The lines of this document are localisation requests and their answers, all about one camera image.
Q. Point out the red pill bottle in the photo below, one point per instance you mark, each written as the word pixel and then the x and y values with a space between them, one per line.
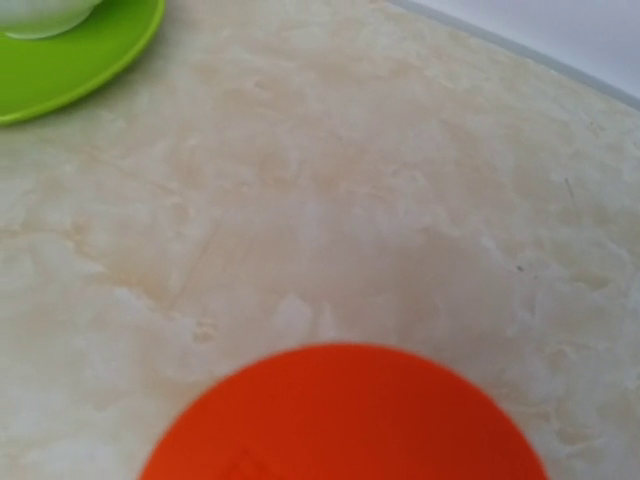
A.
pixel 343 411

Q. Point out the green saucer plate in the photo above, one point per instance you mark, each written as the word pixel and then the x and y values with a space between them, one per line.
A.
pixel 42 75

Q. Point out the green and white bowl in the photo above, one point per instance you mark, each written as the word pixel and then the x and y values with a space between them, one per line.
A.
pixel 36 19

